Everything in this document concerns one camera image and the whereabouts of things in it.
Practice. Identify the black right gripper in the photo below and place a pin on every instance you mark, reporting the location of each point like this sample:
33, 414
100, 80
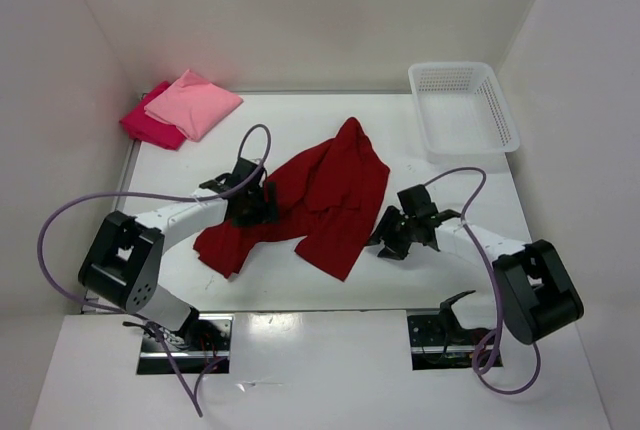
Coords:
400, 229

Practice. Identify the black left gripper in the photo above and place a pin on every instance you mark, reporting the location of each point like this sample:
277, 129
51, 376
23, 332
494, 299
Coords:
261, 203

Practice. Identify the dark red t shirt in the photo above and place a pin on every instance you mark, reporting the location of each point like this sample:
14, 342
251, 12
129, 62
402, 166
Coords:
328, 196

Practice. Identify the light pink t shirt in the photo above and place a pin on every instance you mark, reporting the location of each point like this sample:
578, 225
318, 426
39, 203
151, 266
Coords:
193, 105

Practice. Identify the magenta t shirt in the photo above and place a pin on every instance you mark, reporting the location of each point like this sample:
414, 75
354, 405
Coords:
139, 126

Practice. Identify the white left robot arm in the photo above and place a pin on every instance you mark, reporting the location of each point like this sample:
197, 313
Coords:
124, 261

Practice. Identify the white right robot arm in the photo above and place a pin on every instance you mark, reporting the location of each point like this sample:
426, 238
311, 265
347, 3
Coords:
536, 295

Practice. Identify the white plastic basket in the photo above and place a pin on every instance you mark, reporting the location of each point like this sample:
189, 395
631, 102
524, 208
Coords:
461, 111

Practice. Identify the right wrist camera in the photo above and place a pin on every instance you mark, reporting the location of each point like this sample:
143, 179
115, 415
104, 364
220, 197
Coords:
416, 202

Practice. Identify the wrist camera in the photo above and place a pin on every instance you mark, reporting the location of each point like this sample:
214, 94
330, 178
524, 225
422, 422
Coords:
245, 174
416, 202

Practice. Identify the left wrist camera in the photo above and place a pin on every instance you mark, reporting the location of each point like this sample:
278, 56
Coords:
245, 174

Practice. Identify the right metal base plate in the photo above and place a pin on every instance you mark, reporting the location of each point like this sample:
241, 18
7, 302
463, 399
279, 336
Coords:
439, 342

